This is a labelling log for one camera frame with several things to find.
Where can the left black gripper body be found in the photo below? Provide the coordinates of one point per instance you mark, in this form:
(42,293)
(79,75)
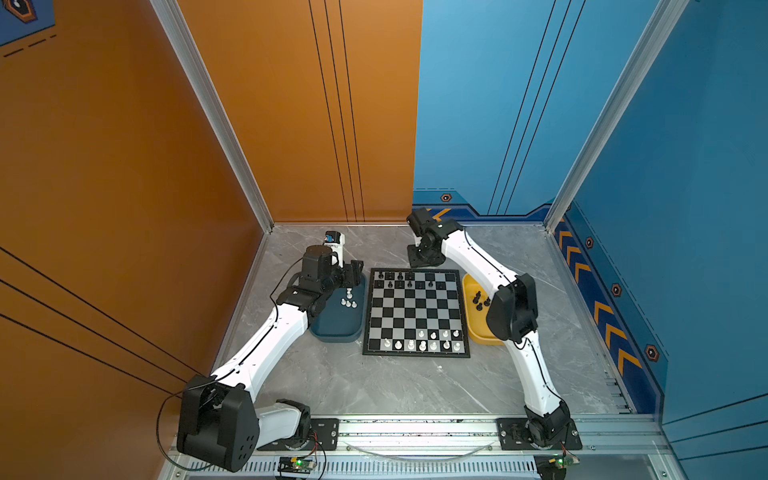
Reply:
(346,277)

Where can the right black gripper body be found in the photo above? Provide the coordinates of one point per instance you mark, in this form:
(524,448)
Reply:
(421,257)

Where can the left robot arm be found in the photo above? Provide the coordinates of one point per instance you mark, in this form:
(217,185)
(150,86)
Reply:
(219,423)

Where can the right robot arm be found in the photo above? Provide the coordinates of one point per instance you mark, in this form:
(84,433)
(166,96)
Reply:
(511,318)

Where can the left green circuit board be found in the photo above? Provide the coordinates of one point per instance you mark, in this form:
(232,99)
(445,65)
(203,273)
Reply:
(297,468)

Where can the green circuit board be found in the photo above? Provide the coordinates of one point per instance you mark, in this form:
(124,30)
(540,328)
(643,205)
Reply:
(555,468)
(297,468)

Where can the right green circuit board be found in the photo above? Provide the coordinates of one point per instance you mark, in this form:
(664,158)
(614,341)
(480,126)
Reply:
(555,468)

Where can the teal plastic tray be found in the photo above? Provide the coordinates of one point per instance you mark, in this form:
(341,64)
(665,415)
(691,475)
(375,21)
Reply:
(342,319)

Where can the black white chessboard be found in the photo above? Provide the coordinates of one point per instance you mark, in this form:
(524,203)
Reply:
(416,313)

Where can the yellow plastic tray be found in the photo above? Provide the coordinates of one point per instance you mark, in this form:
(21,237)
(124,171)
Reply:
(477,303)

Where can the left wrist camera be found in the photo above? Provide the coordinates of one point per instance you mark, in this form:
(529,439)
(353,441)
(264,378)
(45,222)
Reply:
(335,240)

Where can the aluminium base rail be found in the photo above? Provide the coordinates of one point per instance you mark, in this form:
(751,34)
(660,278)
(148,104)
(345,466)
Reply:
(455,446)

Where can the aluminium corner post left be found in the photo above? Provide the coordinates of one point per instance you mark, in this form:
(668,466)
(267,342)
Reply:
(177,31)

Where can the aluminium corner post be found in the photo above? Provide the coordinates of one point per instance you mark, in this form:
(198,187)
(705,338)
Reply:
(177,31)
(653,38)

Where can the aluminium corner post right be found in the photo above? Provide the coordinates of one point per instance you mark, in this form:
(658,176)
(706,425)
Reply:
(653,38)

